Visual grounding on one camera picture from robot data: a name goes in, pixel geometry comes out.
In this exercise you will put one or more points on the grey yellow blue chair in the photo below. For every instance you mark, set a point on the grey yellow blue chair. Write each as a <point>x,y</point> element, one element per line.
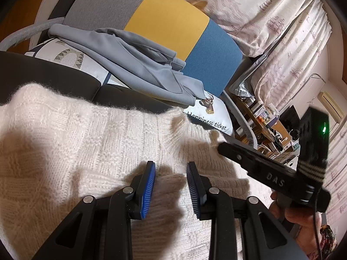
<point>210,54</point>

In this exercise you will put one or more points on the grey blue garment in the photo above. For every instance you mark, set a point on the grey blue garment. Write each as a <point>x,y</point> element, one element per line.
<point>141,64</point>

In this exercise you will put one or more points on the person right hand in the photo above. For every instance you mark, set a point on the person right hand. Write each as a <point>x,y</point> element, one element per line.
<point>308,222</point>

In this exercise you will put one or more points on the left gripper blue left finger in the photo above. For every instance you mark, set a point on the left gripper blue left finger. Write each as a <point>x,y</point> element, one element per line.
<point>100,228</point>

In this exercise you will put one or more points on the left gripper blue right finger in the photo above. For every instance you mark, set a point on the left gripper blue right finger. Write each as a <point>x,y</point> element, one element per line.
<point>262,236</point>

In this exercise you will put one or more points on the wooden desk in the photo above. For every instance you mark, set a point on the wooden desk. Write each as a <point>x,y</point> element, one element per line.
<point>274,142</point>

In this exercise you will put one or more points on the cream knit sweater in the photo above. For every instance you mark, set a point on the cream knit sweater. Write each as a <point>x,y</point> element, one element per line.
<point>55,150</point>

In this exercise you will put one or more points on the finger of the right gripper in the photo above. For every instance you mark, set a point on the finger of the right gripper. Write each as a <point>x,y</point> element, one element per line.
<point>244,156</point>

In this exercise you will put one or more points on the white air conditioner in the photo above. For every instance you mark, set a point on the white air conditioner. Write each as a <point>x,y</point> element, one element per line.
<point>331,105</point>

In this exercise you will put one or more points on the white printed seat cushion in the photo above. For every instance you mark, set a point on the white printed seat cushion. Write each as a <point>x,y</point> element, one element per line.
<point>210,110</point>

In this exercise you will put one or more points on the pink patterned curtain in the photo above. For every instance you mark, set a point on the pink patterned curtain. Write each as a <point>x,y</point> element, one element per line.
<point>295,32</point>

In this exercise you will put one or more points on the black monitor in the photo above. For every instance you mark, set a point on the black monitor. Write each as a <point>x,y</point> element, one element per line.
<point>290,120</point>

